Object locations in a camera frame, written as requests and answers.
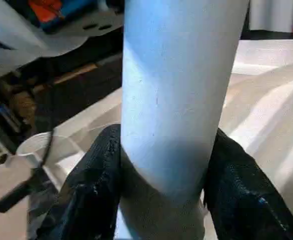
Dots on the grey slotted plastic panel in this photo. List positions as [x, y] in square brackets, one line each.
[31, 45]

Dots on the white plastic table top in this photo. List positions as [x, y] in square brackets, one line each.
[266, 110]

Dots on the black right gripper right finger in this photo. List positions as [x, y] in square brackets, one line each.
[246, 200]

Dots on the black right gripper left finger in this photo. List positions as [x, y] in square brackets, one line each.
[84, 200]

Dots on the white plastic table leg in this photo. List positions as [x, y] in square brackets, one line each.
[171, 100]

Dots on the white glass-door cabinet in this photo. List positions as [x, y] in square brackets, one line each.
[276, 15]

